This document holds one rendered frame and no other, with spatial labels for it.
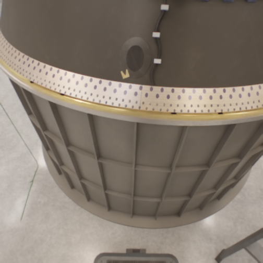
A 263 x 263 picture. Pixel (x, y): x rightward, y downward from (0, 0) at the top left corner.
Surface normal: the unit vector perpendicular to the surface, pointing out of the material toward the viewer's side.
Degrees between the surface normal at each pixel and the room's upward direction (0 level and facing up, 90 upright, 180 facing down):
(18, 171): 0
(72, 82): 43
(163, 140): 90
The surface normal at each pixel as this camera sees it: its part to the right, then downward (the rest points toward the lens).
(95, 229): 0.01, -0.66
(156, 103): -0.07, 0.03
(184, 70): -0.01, 0.36
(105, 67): -0.24, 0.33
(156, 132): -0.11, 0.75
